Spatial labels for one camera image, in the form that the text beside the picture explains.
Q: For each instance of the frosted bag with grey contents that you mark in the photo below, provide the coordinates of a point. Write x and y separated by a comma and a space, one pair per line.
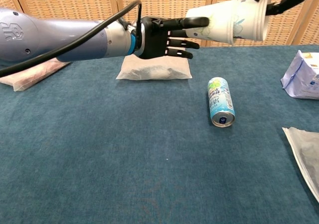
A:
154, 68

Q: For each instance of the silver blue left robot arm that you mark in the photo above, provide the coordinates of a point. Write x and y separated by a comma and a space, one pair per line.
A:
62, 39

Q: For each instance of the clear bag with pink contents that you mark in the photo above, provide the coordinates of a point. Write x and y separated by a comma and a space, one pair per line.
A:
27, 76

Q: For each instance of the white leaf-print paper cup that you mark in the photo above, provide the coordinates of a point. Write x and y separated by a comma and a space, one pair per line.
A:
219, 22

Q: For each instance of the white and blue paper package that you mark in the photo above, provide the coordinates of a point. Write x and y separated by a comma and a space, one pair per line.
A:
302, 79

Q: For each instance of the frosted zip bag dark contents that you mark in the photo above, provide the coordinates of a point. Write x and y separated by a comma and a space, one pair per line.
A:
307, 154

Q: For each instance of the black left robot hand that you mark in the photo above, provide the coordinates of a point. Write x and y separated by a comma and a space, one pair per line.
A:
152, 39

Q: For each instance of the light blue drink can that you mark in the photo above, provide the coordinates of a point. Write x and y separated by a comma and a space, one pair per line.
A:
220, 99

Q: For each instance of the teal fabric tablecloth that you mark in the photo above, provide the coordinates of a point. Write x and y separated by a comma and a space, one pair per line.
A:
149, 159

